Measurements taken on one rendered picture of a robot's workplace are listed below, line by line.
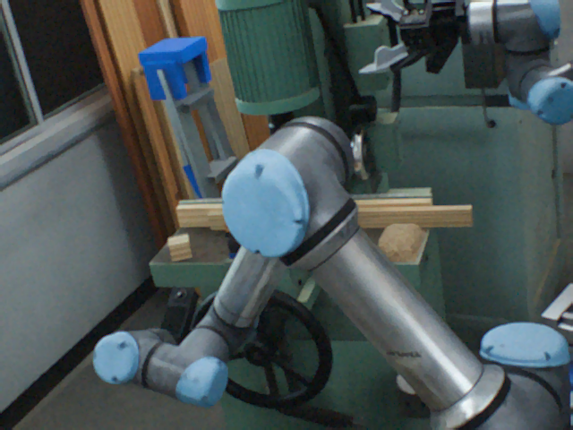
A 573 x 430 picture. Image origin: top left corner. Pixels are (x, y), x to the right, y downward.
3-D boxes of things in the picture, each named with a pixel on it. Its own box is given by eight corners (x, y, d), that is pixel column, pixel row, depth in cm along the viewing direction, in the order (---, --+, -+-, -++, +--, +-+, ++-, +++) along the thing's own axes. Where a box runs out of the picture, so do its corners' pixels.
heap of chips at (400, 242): (371, 262, 172) (368, 245, 170) (385, 229, 184) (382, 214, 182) (415, 262, 169) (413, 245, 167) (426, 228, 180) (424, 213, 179)
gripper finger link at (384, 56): (352, 56, 152) (396, 28, 151) (360, 75, 157) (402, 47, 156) (361, 67, 150) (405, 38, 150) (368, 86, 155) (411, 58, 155)
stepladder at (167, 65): (238, 378, 302) (126, 58, 258) (269, 337, 321) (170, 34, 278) (277, 380, 293) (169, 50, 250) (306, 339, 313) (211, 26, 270)
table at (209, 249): (134, 310, 183) (127, 286, 181) (190, 242, 209) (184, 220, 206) (414, 315, 162) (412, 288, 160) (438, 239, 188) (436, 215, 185)
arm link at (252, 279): (320, 77, 116) (205, 305, 146) (286, 105, 108) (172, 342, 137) (392, 123, 115) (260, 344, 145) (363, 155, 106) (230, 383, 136)
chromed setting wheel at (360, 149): (353, 189, 191) (345, 138, 186) (364, 167, 202) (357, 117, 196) (365, 189, 190) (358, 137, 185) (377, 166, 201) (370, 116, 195)
